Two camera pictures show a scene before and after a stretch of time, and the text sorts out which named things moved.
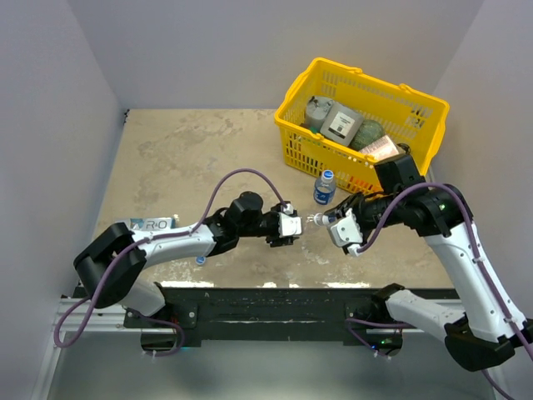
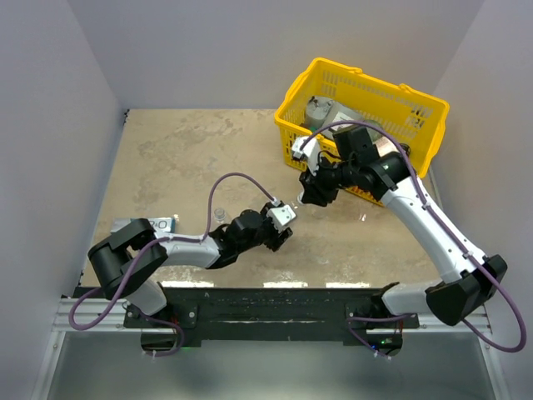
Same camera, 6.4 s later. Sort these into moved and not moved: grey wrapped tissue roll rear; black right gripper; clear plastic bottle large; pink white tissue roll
Moved: clear plastic bottle large; black right gripper
Not moved: pink white tissue roll; grey wrapped tissue roll rear
